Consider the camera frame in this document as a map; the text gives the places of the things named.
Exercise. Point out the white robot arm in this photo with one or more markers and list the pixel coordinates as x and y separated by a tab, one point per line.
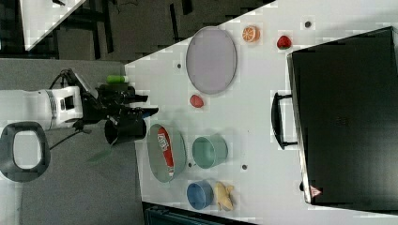
69	107

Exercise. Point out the dark blue rail frame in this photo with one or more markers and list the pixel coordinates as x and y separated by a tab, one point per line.
157	215

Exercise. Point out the orange slice toy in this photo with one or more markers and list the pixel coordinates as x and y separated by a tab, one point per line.
251	33

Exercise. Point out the black toaster oven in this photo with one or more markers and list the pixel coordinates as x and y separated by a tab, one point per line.
345	104

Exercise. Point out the small red strawberry toy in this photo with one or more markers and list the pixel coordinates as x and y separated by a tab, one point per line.
284	42

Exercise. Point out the green spatula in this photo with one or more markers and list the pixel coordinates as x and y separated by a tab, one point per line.
103	154

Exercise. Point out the green oval strainer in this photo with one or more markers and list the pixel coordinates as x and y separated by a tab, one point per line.
156	160

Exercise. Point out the grey ring stand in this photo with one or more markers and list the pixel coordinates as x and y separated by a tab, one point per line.
8	165

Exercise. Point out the blue cup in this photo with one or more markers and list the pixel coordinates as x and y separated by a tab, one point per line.
200	194

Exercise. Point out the green mug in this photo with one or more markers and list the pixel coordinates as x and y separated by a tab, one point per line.
209	151

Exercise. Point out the red plush ketchup bottle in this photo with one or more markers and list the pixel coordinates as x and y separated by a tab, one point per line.
166	148

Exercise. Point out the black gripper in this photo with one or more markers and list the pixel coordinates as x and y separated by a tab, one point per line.
108	99

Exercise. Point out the black cylindrical pot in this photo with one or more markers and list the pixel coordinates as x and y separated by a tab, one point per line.
125	131

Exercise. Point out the green marker pen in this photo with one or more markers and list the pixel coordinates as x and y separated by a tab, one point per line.
117	79

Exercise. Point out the grey oval plate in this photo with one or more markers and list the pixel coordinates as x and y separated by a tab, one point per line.
211	60

